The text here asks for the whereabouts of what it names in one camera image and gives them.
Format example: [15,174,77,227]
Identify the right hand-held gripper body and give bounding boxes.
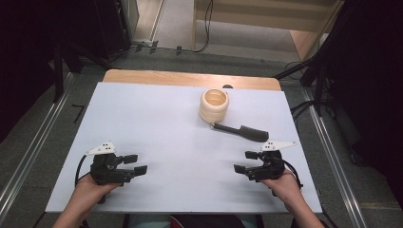
[245,140,297,183]

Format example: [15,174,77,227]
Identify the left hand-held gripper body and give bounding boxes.
[85,141,136,187]

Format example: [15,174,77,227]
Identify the black comb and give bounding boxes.
[210,123,270,143]

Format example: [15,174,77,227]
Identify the cream ribbed cup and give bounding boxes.
[199,88,230,124]

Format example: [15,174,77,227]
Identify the person's left hand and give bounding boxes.
[70,174,123,214]

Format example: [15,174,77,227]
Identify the person's right hand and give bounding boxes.
[260,169,305,212]

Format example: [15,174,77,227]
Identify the white table board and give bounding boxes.
[45,82,323,214]

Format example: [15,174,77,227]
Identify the person's clothing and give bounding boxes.
[123,214,264,228]

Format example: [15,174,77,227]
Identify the wooden table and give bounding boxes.
[103,69,282,92]

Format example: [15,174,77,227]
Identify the black stand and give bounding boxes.
[51,41,112,104]
[274,0,362,118]

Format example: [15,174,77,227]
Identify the dark cabinet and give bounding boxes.
[91,0,132,61]

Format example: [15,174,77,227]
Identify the right hand-held gripper cable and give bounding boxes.
[282,159,304,191]

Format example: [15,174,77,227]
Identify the hand-held gripper cable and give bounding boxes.
[282,159,304,191]
[74,154,93,188]

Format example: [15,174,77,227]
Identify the left hand-held gripper cable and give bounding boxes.
[74,154,93,188]

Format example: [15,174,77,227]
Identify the metal floor rail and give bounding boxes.
[302,86,369,228]
[0,72,75,219]

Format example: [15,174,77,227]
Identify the black floor cables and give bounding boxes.
[289,61,334,122]

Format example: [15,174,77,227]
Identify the hanging black cable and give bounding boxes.
[193,0,214,54]

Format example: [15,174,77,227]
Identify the light wooden frame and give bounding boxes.
[192,0,345,62]

